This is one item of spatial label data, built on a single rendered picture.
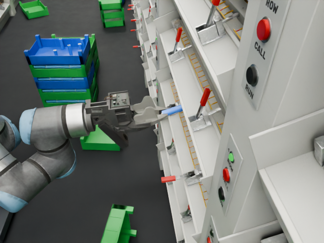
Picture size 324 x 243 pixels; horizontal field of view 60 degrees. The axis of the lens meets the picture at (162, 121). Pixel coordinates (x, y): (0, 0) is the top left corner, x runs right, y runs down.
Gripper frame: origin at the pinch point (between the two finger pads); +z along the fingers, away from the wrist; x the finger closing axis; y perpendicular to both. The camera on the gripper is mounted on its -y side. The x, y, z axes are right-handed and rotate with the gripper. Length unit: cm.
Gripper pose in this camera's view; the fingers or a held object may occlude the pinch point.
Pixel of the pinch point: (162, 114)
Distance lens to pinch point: 78.1
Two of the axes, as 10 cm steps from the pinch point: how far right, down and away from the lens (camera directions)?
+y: -0.4, -7.3, -6.8
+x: -1.5, -6.7, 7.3
